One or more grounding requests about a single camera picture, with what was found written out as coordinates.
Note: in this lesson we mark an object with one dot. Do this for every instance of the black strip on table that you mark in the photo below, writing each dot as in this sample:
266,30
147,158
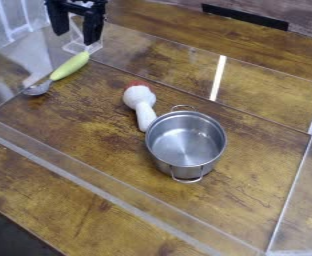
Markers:
245,17

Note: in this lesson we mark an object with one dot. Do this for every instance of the green handled metal spoon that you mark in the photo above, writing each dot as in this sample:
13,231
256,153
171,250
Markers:
65,69

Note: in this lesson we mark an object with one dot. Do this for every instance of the clear acrylic enclosure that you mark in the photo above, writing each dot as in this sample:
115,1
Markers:
78,182

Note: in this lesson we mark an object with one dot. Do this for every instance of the small steel pot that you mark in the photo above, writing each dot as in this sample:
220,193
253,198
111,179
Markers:
185,141

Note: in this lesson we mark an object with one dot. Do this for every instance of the white red toy mushroom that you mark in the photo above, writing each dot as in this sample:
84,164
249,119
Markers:
140,99

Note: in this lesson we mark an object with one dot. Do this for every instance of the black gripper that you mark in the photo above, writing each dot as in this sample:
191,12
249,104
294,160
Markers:
91,8

